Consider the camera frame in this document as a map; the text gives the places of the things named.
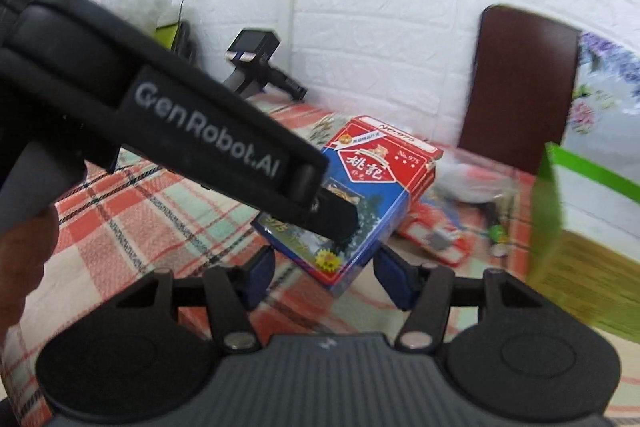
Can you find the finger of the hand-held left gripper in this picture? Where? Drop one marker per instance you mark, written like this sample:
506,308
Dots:
337,217

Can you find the clear plastic bag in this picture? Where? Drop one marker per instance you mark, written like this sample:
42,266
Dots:
465,179

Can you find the black round object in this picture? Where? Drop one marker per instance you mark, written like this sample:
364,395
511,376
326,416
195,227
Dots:
186,42

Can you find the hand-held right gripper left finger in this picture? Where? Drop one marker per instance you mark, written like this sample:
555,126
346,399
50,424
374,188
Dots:
260,272

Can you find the floral printed bedding bag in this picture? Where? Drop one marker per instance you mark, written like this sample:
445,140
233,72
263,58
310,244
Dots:
610,77

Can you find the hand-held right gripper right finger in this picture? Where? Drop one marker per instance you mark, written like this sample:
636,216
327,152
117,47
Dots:
392,279

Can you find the plaid blanket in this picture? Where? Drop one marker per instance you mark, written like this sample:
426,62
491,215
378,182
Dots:
150,227

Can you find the spare black grey gripper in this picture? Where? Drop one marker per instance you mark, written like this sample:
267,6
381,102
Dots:
252,49

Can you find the lime green object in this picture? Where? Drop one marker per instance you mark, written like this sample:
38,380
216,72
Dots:
165,37

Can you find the red playing card box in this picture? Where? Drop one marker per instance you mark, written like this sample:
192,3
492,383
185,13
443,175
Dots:
430,152

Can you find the blue playing card box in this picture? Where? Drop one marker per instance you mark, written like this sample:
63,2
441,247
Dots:
370,217

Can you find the green cardboard box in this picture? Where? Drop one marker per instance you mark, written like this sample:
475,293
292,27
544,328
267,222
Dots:
575,267

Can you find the person's left hand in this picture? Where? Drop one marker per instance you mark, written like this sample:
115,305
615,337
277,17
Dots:
22,267

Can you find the red white packet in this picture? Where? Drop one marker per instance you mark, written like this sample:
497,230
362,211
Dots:
425,232

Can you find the dark brown chair back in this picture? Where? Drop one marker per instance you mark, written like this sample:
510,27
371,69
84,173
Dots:
515,82

